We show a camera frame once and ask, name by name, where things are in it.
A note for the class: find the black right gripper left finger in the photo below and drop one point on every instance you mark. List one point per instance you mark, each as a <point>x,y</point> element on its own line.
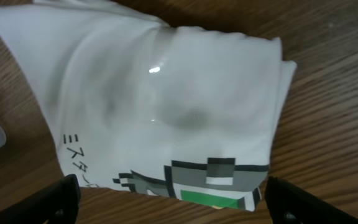
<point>57,203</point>

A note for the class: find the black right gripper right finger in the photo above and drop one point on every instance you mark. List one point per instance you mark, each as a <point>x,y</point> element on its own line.
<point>288,203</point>

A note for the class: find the white printed t-shirt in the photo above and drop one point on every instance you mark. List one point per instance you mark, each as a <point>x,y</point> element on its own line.
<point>136,105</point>

